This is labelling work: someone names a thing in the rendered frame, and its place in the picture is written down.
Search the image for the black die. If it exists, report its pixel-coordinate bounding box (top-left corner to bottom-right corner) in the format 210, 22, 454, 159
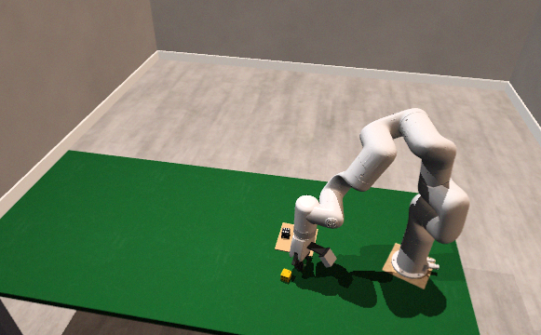
281, 227, 291, 239

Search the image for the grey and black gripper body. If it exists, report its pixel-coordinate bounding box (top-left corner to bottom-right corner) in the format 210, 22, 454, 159
290, 234, 316, 261

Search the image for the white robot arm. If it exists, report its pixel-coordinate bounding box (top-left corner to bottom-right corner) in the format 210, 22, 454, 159
293, 108, 469, 279

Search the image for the yellow die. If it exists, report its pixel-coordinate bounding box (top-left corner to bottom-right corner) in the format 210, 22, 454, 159
280, 269, 291, 282

